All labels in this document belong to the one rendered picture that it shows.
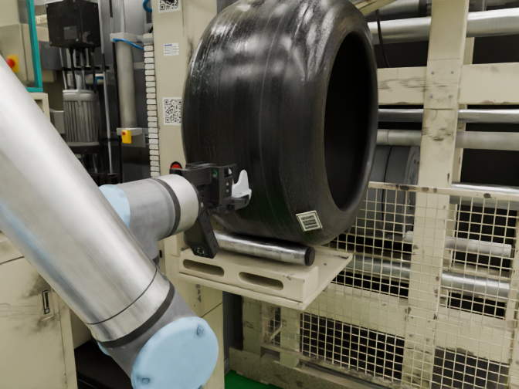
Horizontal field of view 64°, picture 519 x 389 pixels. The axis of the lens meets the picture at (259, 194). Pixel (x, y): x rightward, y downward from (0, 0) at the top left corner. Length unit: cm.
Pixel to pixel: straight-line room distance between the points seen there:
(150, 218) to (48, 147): 21
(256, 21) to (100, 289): 63
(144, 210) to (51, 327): 88
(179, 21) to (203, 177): 59
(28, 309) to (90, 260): 94
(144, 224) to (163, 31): 75
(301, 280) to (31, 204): 66
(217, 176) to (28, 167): 37
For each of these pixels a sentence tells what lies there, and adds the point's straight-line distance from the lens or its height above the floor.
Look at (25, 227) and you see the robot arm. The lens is 38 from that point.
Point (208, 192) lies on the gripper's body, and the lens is 69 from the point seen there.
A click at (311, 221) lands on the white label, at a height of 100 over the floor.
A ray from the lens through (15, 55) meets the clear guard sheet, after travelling 127.
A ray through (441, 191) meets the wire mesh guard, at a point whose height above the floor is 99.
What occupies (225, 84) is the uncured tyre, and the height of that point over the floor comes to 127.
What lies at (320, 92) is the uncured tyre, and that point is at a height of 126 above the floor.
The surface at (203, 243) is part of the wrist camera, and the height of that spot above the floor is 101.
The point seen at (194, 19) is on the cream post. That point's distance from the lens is 116.
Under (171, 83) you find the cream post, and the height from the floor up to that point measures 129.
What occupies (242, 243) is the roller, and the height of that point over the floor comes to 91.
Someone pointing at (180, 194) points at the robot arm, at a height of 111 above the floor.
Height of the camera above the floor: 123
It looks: 12 degrees down
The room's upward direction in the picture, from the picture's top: straight up
